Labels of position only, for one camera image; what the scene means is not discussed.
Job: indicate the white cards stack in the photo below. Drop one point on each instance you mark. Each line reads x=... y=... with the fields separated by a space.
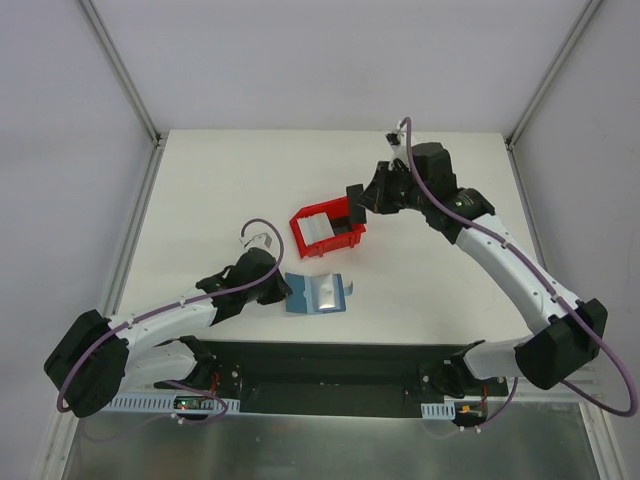
x=315 y=228

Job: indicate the red plastic bin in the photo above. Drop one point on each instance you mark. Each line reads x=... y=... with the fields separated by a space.
x=334 y=208

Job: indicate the blue card holder wallet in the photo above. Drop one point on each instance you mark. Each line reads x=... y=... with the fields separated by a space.
x=318 y=294

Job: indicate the aluminium rail profile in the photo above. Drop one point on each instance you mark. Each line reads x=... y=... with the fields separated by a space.
x=584 y=379

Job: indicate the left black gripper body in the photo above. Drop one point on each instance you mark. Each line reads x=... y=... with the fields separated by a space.
x=275 y=291

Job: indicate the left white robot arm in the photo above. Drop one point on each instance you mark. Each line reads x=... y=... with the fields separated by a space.
x=100 y=357

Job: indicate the left aluminium frame post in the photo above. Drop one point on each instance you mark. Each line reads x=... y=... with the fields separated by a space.
x=108 y=47

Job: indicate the aluminium frame post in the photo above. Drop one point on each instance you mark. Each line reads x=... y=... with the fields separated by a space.
x=108 y=47
x=578 y=29

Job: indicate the right white cable duct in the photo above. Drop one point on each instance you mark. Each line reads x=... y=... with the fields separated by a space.
x=438 y=411

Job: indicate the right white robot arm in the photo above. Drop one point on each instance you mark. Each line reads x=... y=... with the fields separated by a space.
x=564 y=330

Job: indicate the black credit card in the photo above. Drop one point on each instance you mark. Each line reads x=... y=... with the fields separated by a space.
x=341 y=225

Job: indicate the left white cable duct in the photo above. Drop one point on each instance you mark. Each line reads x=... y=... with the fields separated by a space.
x=170 y=403

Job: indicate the right aluminium frame post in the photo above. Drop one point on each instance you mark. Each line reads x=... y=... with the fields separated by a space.
x=578 y=29

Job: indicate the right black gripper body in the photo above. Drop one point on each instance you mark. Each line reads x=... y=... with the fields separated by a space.
x=356 y=203

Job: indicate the white cable duct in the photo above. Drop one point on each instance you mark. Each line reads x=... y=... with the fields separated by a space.
x=170 y=403
x=438 y=411

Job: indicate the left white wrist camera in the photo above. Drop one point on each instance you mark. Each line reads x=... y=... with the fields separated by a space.
x=261 y=241

